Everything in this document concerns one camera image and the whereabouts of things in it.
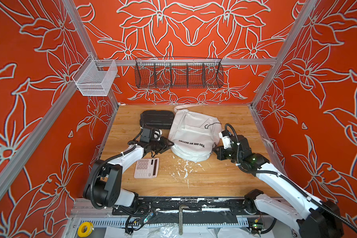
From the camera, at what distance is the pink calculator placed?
2.72 ft

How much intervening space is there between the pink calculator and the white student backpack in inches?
5.3

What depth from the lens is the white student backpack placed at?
0.85 meters
